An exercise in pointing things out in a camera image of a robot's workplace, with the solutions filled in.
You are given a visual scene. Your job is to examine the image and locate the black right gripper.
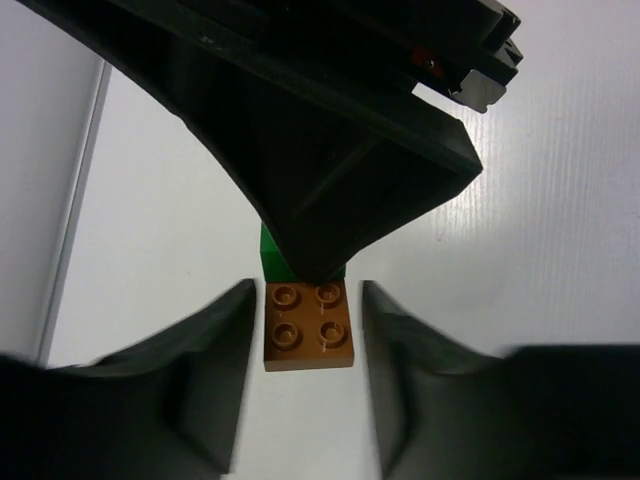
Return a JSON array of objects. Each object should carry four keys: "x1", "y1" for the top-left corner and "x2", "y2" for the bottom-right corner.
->
[{"x1": 251, "y1": 1, "x2": 523, "y2": 113}]

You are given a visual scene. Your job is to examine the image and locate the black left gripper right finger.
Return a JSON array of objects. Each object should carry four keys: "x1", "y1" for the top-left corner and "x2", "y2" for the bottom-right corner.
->
[{"x1": 361, "y1": 280, "x2": 639, "y2": 479}]

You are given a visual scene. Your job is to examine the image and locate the aluminium frame rail back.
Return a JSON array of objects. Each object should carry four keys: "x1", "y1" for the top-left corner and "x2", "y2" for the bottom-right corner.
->
[{"x1": 35, "y1": 60, "x2": 112, "y2": 365}]

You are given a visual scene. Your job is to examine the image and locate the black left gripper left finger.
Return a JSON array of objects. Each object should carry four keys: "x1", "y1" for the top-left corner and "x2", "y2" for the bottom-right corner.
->
[{"x1": 1, "y1": 279, "x2": 256, "y2": 479}]

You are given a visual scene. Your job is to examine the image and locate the brown square lego plate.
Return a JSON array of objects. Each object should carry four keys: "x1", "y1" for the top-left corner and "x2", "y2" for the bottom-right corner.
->
[{"x1": 263, "y1": 279, "x2": 355, "y2": 372}]

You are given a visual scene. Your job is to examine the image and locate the green square lego brick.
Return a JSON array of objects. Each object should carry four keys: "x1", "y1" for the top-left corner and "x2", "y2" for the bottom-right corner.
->
[{"x1": 260, "y1": 223, "x2": 317, "y2": 284}]

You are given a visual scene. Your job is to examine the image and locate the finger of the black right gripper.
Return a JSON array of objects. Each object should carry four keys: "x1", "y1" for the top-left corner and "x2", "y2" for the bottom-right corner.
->
[{"x1": 28, "y1": 1, "x2": 482, "y2": 282}]

